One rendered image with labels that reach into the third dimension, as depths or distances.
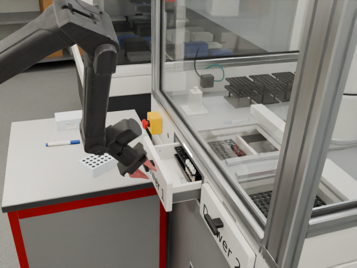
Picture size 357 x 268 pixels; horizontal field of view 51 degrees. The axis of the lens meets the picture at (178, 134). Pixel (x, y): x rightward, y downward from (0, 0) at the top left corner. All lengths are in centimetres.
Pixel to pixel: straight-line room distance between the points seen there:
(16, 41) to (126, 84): 126
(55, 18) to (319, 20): 42
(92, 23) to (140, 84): 127
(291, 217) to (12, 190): 98
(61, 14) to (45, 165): 92
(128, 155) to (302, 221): 55
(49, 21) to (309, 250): 65
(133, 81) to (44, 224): 87
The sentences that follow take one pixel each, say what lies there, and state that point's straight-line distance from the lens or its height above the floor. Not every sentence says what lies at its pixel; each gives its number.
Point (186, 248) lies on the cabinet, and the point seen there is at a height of 54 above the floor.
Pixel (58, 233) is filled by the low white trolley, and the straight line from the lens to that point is 146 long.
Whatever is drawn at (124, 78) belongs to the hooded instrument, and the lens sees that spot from 192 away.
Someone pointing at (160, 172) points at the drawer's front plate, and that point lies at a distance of 114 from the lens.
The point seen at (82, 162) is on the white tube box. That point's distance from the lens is 143.
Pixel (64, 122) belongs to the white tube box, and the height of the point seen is 80.
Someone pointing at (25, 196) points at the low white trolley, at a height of 76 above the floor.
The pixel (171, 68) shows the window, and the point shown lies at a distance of 136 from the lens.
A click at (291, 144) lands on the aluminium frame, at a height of 124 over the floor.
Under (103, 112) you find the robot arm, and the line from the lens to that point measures 91.
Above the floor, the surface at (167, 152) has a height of 87.
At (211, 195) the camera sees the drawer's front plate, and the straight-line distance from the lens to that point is 105.
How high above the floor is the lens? 157
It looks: 29 degrees down
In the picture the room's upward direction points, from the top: 2 degrees clockwise
